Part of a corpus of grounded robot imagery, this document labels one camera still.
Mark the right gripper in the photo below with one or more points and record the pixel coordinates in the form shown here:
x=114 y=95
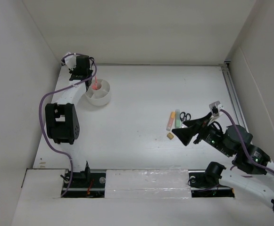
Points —
x=185 y=133

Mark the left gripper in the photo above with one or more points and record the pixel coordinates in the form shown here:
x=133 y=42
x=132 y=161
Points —
x=73 y=72

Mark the green highlighter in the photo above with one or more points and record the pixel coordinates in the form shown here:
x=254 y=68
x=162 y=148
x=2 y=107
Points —
x=177 y=119

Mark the orange pink highlighter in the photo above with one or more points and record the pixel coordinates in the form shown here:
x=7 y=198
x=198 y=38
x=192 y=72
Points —
x=170 y=121

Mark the brown highlighter pen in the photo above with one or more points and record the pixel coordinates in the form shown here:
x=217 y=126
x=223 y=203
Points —
x=99 y=85

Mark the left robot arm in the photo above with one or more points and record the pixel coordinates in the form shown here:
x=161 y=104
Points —
x=58 y=117

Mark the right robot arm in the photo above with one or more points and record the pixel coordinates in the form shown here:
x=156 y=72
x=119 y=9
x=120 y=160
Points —
x=233 y=142

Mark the small yellow eraser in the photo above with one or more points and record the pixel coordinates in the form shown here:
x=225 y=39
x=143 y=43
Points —
x=170 y=136

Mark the white round divided container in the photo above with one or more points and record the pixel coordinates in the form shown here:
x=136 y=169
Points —
x=99 y=97

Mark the white front panel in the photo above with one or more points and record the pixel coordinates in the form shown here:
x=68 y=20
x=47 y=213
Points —
x=147 y=184

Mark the black handled scissors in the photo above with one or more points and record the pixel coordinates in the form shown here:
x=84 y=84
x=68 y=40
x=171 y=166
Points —
x=185 y=116

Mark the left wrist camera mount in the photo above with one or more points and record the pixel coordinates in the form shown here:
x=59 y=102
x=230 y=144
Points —
x=69 y=59

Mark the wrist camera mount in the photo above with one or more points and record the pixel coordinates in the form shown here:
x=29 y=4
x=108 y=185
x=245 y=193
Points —
x=69 y=59
x=215 y=109

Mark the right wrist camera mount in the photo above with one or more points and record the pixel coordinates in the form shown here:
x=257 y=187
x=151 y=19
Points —
x=215 y=109

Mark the aluminium rail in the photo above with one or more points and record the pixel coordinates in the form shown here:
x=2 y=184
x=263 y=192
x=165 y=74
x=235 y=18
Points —
x=233 y=95

